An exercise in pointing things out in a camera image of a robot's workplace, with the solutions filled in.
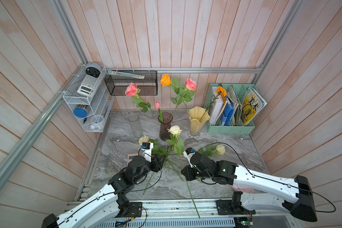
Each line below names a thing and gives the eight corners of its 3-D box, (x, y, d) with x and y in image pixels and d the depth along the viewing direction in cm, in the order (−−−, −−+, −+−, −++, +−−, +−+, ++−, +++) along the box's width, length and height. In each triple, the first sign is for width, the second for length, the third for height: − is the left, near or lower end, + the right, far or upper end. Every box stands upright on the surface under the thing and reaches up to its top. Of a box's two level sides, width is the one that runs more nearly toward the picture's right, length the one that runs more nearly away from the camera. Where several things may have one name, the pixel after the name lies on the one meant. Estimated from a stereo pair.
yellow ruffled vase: (186, 139, 102) (190, 121, 86) (185, 125, 110) (188, 106, 94) (204, 139, 102) (211, 121, 86) (201, 125, 110) (207, 106, 94)
